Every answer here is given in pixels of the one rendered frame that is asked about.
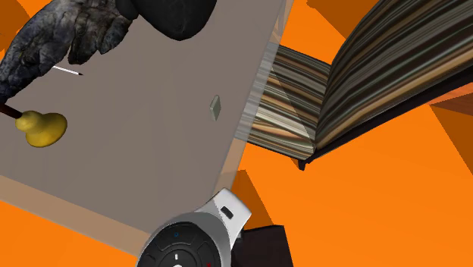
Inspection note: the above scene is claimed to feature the small grey-green block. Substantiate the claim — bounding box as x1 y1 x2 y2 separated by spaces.
209 95 222 122

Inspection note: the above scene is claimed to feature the grey table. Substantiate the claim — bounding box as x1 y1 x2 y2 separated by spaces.
0 0 296 257

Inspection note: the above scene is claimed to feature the dark robot stand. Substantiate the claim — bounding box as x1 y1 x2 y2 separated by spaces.
230 224 295 267

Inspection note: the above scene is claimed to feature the black rounded object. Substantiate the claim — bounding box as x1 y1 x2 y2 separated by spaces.
114 0 219 42

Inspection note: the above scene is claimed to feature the white pen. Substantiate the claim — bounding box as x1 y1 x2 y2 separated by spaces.
52 65 84 77

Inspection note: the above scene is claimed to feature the yellow plunger with brown handle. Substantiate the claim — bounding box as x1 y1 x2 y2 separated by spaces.
0 102 68 149

